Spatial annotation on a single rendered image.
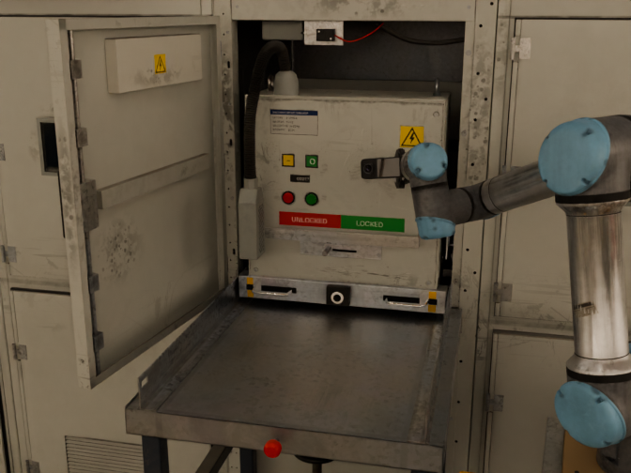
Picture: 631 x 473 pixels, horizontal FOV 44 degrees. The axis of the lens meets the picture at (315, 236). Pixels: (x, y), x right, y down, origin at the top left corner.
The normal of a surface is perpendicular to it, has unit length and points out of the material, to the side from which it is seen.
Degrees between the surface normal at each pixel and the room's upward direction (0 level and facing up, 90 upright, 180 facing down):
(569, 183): 82
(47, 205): 90
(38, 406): 90
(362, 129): 90
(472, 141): 90
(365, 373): 0
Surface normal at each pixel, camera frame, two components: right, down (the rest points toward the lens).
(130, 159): 0.93, 0.11
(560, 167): -0.82, 0.02
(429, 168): 0.04, 0.03
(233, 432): -0.22, 0.27
